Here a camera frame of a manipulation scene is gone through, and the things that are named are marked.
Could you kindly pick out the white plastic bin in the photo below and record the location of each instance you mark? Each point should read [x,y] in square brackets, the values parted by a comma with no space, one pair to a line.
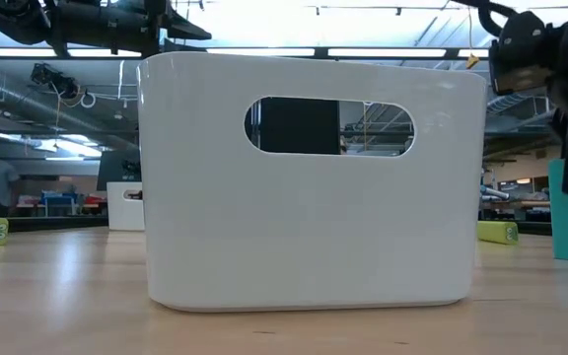
[123,212]
[308,227]

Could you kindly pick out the blue chair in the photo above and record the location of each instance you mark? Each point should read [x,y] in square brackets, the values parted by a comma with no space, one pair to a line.
[59,204]

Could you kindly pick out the black hanging device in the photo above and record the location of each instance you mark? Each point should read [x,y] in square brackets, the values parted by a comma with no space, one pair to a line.
[54,81]

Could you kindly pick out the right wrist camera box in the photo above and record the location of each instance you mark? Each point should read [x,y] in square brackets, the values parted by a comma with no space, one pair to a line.
[520,54]

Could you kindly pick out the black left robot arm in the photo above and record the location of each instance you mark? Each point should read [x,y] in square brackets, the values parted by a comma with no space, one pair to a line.
[87,22]

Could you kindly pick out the yellow hanging tag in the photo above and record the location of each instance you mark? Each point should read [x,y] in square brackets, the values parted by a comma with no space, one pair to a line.
[472,61]

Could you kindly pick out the dark monitor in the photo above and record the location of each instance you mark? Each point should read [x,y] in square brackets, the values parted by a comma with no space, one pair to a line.
[116,170]

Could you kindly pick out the black frame beam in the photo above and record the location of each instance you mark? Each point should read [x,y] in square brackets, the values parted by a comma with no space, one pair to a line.
[387,52]

